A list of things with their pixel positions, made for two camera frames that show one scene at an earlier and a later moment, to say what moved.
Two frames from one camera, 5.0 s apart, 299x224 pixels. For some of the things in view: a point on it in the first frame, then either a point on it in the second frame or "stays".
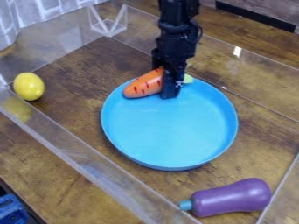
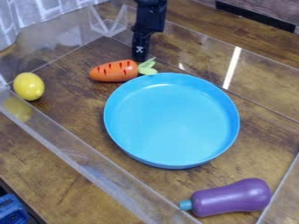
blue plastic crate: [12, 210] stays
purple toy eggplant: [245, 195] stays
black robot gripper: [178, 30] → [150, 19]
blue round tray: [170, 134] stays
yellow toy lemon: [29, 86] stays
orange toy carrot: [146, 85] → [121, 70]
